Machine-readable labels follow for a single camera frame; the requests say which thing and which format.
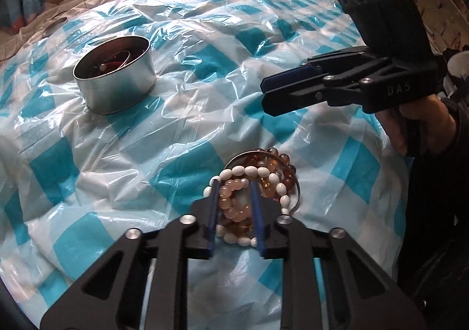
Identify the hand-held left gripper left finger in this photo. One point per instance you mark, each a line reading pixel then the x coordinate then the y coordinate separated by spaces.
pixel 213 212

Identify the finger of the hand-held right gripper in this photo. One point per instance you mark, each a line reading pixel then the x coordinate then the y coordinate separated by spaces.
pixel 289 77
pixel 293 99

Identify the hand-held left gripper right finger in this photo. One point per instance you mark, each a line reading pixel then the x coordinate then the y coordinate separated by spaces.
pixel 256 212

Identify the round metal tin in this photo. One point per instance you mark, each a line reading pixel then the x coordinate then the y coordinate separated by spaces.
pixel 117 95

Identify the person's right forearm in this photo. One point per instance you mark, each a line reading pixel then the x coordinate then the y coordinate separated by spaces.
pixel 452 146

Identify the person's right hand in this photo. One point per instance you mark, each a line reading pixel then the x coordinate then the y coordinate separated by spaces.
pixel 428 110

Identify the silver metal bangle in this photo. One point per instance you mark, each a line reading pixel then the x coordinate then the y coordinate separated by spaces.
pixel 299 190

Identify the blue checkered plastic sheet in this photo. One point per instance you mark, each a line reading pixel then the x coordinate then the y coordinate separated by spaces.
pixel 183 58

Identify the round metal tin lid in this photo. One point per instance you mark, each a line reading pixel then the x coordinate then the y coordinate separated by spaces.
pixel 55 26

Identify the tree wall decal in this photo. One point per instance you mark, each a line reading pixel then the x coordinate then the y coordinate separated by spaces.
pixel 443 22

